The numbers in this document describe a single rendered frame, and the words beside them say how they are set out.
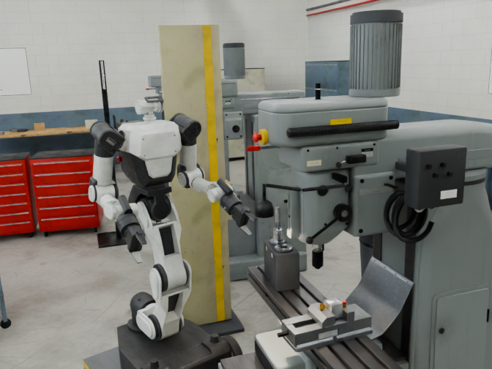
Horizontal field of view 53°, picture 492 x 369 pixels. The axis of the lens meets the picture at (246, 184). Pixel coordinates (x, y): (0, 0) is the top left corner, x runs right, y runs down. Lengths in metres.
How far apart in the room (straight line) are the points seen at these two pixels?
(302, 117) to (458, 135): 0.72
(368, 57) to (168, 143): 1.02
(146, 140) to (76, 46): 8.48
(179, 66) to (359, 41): 1.79
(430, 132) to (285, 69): 9.65
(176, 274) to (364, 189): 1.04
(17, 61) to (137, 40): 2.35
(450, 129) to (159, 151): 1.29
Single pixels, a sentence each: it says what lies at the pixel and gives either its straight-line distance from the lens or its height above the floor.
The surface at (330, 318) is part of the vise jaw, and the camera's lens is 2.01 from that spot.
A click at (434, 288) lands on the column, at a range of 2.25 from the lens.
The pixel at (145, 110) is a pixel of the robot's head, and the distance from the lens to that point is 2.41.
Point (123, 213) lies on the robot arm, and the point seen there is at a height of 1.43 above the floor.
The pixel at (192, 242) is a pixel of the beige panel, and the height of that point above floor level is 0.73.
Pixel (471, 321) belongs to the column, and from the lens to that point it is 2.44.
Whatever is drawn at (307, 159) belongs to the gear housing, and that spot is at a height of 1.68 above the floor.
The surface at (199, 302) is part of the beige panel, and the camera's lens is 3.98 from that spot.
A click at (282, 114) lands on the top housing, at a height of 1.85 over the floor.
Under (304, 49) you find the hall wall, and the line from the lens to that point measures 11.85.
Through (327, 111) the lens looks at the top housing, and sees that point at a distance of 1.84.
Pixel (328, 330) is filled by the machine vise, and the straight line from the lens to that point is 2.03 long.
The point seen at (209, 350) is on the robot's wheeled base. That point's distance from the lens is 2.70.
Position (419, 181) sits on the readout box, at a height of 1.62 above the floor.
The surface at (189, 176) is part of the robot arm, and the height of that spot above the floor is 1.46.
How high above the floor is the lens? 2.04
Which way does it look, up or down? 14 degrees down
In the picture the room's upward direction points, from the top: 2 degrees counter-clockwise
